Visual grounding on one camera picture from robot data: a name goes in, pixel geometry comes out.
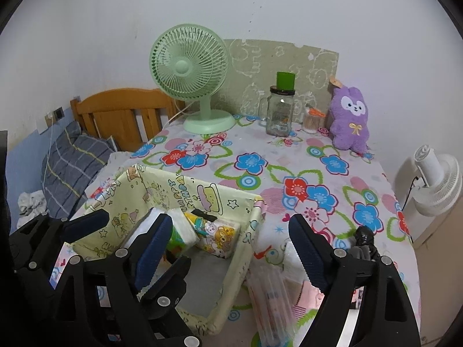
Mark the white standing fan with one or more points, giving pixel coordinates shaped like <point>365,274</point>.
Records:
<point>433,185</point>

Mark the green tissue pack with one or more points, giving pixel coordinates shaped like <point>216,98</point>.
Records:
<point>183,235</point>

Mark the blue plaid pillow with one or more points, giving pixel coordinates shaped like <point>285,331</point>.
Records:
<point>72,163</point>

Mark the yellow fabric storage basket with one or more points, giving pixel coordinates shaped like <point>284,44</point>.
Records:
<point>213,283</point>

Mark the wooden bed headboard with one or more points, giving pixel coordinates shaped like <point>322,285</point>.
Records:
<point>124,114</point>

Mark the green cartoon cardboard panel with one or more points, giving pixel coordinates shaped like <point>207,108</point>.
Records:
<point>256,65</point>

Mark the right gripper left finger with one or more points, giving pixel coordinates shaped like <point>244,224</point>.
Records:
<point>144,311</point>

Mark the clear plastic packet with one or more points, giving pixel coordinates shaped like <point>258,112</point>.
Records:
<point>271,305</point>

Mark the toothpick jar orange lid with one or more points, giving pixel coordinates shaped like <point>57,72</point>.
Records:
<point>313,119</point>

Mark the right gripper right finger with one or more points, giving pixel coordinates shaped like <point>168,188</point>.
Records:
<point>386,316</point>

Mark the glass mason jar mug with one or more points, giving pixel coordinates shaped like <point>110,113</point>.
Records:
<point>276,111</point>

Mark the green desk fan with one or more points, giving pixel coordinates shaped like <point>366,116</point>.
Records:
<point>189,63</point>

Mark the green cup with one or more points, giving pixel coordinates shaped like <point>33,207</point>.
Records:
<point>285,81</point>

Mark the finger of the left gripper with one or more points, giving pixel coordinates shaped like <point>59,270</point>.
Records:
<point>92,301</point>
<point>43,237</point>

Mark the crumpled white cloth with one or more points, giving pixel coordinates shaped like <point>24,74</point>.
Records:
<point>30,206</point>

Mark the purple plush bunny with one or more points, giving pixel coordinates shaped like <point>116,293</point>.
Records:
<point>349,115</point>

